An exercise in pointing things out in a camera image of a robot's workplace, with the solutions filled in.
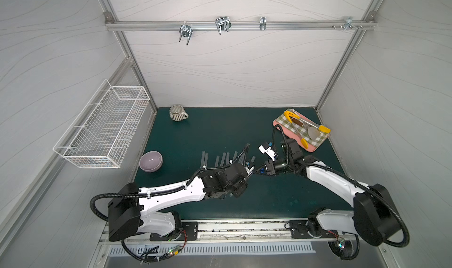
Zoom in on metal hook clamp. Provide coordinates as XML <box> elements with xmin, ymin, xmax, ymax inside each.
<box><xmin>178</xmin><ymin>24</ymin><xmax>193</xmax><ymax>45</ymax></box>
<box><xmin>332</xmin><ymin>17</ymin><xmax>364</xmax><ymax>31</ymax></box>
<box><xmin>260</xmin><ymin>17</ymin><xmax>267</xmax><ymax>31</ymax></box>
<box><xmin>215</xmin><ymin>16</ymin><xmax>231</xmax><ymax>35</ymax></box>

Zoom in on green white checkered cloth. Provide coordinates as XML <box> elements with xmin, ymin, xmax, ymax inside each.
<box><xmin>274</xmin><ymin>110</ymin><xmax>330</xmax><ymax>149</ymax></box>

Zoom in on aluminium top rail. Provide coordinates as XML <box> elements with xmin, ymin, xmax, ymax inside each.
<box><xmin>105</xmin><ymin>20</ymin><xmax>377</xmax><ymax>31</ymax></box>

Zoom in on purple bowl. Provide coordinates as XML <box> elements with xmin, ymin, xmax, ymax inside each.
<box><xmin>139</xmin><ymin>151</ymin><xmax>163</xmax><ymax>173</ymax></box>

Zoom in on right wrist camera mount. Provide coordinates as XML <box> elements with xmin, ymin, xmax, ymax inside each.
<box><xmin>258</xmin><ymin>142</ymin><xmax>278</xmax><ymax>162</ymax></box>

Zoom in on striped ceramic cup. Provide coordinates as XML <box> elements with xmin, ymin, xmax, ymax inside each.
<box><xmin>169</xmin><ymin>105</ymin><xmax>189</xmax><ymax>122</ymax></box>

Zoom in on white wire basket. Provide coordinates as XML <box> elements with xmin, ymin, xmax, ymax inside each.
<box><xmin>52</xmin><ymin>79</ymin><xmax>149</xmax><ymax>169</ymax></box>

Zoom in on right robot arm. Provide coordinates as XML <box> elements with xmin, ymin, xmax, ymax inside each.
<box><xmin>254</xmin><ymin>156</ymin><xmax>410</xmax><ymax>248</ymax></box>

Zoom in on brown handled metal spatula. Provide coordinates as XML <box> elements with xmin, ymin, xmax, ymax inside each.
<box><xmin>292</xmin><ymin>118</ymin><xmax>320</xmax><ymax>141</ymax></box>

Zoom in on pink plastic tray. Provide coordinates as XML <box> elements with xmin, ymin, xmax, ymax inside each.
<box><xmin>272</xmin><ymin>108</ymin><xmax>331</xmax><ymax>153</ymax></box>

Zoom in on white slotted cable duct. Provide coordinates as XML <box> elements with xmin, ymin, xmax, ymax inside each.
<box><xmin>129</xmin><ymin>242</ymin><xmax>315</xmax><ymax>257</ymax></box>

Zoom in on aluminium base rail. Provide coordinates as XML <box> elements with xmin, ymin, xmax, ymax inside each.
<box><xmin>98</xmin><ymin>218</ymin><xmax>336</xmax><ymax>245</ymax></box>

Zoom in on yellow handled metal tongs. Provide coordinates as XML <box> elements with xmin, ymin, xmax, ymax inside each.
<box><xmin>284</xmin><ymin>110</ymin><xmax>331</xmax><ymax>150</ymax></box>

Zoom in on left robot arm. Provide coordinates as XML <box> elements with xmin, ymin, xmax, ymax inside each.
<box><xmin>89</xmin><ymin>162</ymin><xmax>254</xmax><ymax>242</ymax></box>

